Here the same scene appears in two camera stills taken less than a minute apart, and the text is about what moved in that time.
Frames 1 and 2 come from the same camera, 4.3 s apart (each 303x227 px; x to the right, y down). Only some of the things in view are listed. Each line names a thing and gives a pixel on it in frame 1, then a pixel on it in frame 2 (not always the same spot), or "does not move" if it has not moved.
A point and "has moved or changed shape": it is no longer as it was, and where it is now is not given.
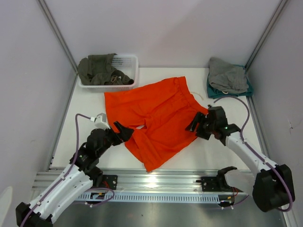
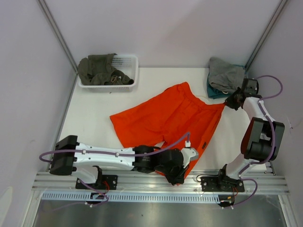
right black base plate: [211, 184] does not move
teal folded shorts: [213, 92] does not move
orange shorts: [164, 115] has moved or changed shape
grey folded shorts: [226, 77] does not move
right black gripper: [199, 117] -> [229, 101]
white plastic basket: [128, 64] does not move
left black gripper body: [112, 138] -> [173, 174]
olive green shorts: [97, 70] does not move
